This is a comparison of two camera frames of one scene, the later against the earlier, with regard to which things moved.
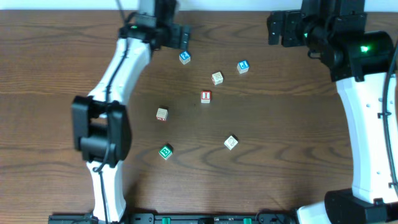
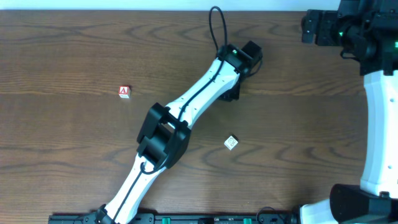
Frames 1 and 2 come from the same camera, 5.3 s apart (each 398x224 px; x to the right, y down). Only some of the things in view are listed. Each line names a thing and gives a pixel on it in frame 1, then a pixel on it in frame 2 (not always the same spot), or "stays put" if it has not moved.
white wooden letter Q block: [231, 142] stays put
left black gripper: [181, 36] -> [232, 93]
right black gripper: [278, 28] -> [308, 26]
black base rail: [177, 218] stays put
